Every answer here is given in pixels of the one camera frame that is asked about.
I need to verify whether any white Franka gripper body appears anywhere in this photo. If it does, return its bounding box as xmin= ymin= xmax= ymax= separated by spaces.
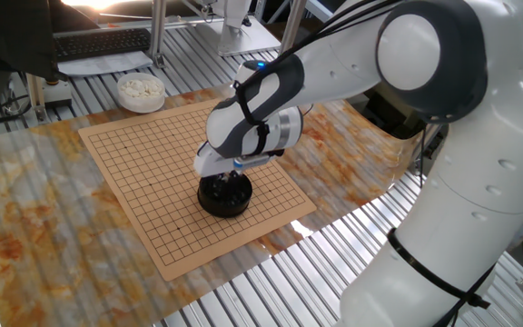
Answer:
xmin=192 ymin=140 xmax=285 ymax=179

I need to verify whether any black bowl of Go stones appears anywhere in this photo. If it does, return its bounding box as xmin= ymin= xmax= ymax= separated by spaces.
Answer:
xmin=196 ymin=173 xmax=253 ymax=219

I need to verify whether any tan Go board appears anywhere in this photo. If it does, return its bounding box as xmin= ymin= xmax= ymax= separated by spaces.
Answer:
xmin=77 ymin=98 xmax=318 ymax=282

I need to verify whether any white bowl of Go stones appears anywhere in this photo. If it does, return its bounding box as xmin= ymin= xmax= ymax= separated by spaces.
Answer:
xmin=115 ymin=72 xmax=167 ymax=114

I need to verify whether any white paper sheet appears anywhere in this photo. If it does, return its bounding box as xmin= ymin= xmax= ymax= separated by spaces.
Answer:
xmin=56 ymin=49 xmax=154 ymax=77

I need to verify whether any black computer keyboard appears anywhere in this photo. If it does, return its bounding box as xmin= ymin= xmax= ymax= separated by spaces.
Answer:
xmin=52 ymin=27 xmax=153 ymax=64

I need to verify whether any black box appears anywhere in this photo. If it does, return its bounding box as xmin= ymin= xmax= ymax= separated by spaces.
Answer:
xmin=360 ymin=85 xmax=430 ymax=140

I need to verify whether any white box with knob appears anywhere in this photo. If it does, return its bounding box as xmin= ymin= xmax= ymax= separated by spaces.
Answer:
xmin=43 ymin=76 xmax=73 ymax=108

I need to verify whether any orange marble pattern mat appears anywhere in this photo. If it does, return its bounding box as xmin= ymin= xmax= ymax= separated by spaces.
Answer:
xmin=0 ymin=84 xmax=419 ymax=327

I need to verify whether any black monitor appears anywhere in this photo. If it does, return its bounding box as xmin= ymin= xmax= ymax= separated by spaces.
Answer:
xmin=0 ymin=0 xmax=102 ymax=83

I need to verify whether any aluminium frame bar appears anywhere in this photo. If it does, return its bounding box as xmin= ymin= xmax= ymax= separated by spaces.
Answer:
xmin=281 ymin=0 xmax=308 ymax=45
xmin=25 ymin=72 xmax=47 ymax=124
xmin=147 ymin=0 xmax=168 ymax=69

